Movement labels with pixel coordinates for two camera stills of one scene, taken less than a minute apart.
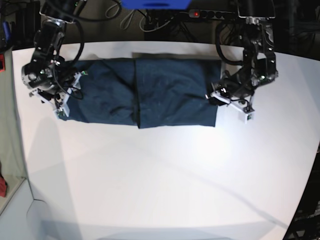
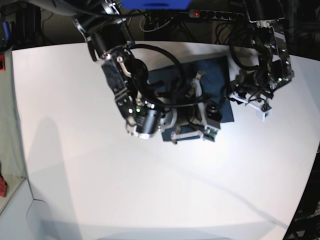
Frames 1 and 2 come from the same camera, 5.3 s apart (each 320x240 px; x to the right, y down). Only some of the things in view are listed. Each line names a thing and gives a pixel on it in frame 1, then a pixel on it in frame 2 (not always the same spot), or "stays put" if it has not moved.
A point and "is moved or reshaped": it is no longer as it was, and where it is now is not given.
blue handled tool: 7,32 stays put
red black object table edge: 2,68 stays put
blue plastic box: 155,4 stays put
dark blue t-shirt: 148,93 is moved or reshaped
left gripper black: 59,84 -> 198,113
